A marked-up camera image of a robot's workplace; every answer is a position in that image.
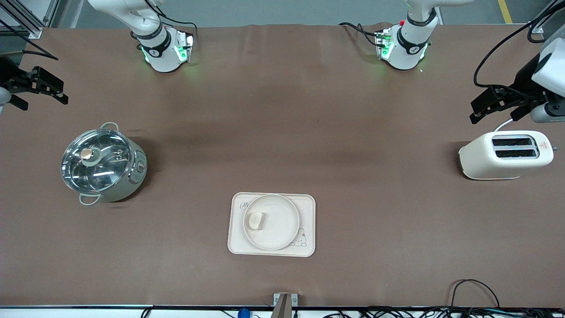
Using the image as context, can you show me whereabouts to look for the glass pot lid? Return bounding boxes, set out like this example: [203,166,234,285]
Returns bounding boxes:
[61,129,133,192]

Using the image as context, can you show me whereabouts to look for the cream round plate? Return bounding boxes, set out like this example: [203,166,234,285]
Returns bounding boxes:
[243,193,301,251]

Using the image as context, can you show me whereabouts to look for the cream two-slot toaster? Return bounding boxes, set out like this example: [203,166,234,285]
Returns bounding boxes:
[458,130,555,181]

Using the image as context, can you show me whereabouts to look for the silver electric cooking pot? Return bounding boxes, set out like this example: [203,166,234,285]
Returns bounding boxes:
[61,122,148,206]

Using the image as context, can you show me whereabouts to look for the brown table cover mat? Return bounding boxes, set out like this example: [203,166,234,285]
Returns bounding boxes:
[0,23,565,308]

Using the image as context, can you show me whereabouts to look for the cream rabbit print tray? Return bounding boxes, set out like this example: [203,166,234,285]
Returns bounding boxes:
[227,192,316,257]

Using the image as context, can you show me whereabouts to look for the aluminium frame profile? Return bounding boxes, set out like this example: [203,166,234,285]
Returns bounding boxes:
[529,0,565,34]
[0,0,60,39]

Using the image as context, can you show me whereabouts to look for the black right arm base cable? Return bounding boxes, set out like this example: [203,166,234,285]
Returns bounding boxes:
[143,0,197,35]

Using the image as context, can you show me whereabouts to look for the black arm base cable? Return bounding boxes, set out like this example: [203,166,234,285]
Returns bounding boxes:
[339,22,385,47]
[143,0,197,35]

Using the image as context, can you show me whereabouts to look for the black left arm base cable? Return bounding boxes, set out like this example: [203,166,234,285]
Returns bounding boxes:
[339,22,385,47]

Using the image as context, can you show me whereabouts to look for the black looped cable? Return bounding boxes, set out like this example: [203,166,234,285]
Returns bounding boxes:
[449,279,502,310]

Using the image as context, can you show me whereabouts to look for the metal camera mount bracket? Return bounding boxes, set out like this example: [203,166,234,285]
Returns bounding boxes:
[271,293,298,318]

